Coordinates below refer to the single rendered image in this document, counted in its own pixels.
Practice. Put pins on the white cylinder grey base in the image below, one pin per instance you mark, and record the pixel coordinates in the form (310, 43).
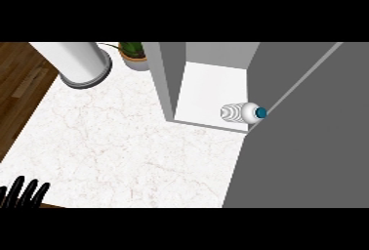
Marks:
(77, 62)

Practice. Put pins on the grey cabinet white inside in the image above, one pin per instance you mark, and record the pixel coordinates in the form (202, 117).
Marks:
(211, 88)

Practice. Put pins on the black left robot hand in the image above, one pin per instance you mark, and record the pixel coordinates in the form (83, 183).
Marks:
(21, 195)

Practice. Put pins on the grey cabinet door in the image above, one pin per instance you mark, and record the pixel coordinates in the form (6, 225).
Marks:
(307, 140)

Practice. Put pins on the clear water bottle blue cap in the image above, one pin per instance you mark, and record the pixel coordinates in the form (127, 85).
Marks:
(242, 112)

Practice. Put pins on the potted green plant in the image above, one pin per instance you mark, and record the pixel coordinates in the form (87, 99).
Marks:
(133, 55)

